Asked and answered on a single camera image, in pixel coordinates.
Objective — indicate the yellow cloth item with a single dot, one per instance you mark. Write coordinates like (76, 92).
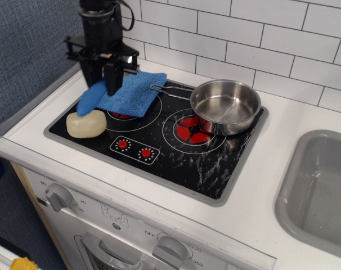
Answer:
(23, 264)

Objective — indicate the grey left oven knob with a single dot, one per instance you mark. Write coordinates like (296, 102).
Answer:
(58, 197)

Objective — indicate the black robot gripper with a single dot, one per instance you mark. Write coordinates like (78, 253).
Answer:
(102, 42)

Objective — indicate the black toy stove top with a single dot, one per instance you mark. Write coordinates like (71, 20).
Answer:
(169, 146)

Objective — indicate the stainless steel pot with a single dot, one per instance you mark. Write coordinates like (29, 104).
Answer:
(226, 107)

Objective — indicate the blue folded cloth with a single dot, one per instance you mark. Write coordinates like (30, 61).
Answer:
(135, 96)

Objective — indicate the cream toy potato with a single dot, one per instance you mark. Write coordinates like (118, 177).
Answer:
(88, 126)

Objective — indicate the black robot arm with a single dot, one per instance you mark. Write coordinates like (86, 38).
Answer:
(105, 6)

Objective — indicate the grey sink basin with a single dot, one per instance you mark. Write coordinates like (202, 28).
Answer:
(308, 206)

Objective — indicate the spoon with blue handle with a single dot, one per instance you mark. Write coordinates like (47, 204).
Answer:
(91, 97)

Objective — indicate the white toy oven front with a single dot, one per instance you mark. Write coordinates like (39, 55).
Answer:
(92, 235)

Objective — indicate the grey oven knob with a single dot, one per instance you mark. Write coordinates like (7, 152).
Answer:
(171, 252)
(58, 197)

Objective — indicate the grey right oven knob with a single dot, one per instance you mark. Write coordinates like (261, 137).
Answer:
(171, 252)

